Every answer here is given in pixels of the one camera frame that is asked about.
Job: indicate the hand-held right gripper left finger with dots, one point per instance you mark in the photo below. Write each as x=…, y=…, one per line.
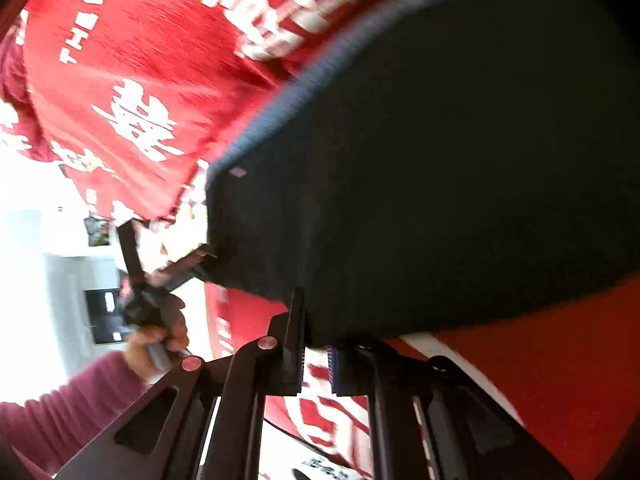
x=295, y=360

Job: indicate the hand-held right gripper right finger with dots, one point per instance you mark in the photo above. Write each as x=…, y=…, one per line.
x=334, y=370

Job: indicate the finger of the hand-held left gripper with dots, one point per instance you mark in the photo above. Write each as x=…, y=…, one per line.
x=128, y=247
x=185, y=265

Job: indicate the black pants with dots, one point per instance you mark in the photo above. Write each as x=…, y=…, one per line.
x=425, y=160

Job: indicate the person's left forearm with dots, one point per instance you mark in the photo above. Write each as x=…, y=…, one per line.
x=60, y=420

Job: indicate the person's left hand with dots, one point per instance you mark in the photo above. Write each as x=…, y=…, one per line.
x=142, y=355

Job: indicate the dark screen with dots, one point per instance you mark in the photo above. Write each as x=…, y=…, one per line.
x=102, y=320

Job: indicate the white cabinet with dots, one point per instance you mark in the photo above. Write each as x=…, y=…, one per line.
x=62, y=280

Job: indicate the red printed blanket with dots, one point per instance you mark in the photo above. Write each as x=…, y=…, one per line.
x=125, y=60

